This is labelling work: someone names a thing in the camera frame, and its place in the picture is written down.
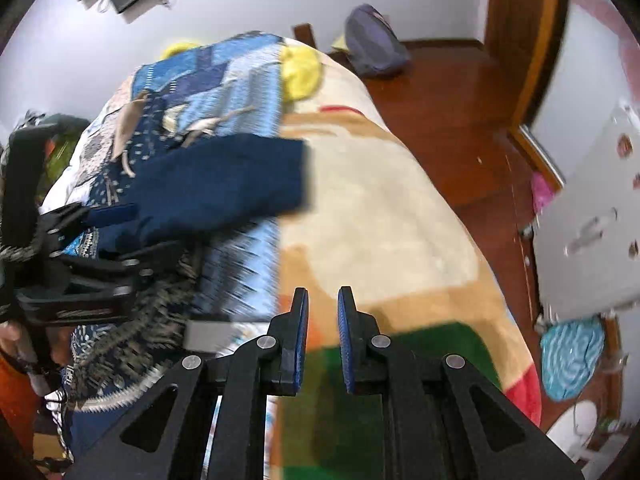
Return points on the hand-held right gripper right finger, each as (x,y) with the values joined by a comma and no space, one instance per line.
(345,345)

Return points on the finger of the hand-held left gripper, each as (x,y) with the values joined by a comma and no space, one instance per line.
(125,262)
(110,215)

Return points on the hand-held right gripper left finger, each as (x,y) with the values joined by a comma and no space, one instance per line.
(300,345)

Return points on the navy sweater with silver print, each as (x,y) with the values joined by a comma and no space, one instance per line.
(215,185)

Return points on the person's left hand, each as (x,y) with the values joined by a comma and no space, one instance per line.
(11,342)

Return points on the green cloth bundle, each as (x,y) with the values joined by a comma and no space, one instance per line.
(65,155)

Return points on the beige printed fleece blanket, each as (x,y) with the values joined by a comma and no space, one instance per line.
(380,210)

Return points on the yellow cloth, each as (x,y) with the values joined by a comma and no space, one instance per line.
(300,72)
(180,49)

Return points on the blue patchwork quilt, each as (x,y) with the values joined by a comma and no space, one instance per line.
(240,85)

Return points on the teal striped cloth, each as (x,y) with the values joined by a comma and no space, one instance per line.
(570,360)

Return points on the white round object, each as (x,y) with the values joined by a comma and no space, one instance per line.
(575,430)

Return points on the pink cloth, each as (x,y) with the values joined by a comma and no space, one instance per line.
(541,195)

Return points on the wooden chair back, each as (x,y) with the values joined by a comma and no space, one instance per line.
(304,35)

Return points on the white cabinet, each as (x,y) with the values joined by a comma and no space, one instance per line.
(585,210)

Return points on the purple backpack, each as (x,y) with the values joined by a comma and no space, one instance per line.
(372,40)

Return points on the wooden door frame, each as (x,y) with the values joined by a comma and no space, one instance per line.
(520,35)

